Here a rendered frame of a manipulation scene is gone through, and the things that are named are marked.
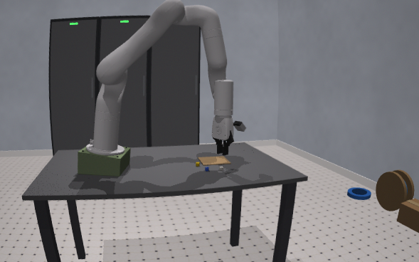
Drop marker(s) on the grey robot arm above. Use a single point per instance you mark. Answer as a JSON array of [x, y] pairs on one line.
[[111, 68]]

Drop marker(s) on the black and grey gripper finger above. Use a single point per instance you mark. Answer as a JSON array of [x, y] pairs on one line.
[[227, 143], [219, 146]]

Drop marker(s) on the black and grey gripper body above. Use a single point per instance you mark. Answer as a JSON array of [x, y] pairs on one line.
[[221, 127]]

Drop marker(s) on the tan square mat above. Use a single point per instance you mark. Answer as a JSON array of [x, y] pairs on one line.
[[213, 160]]

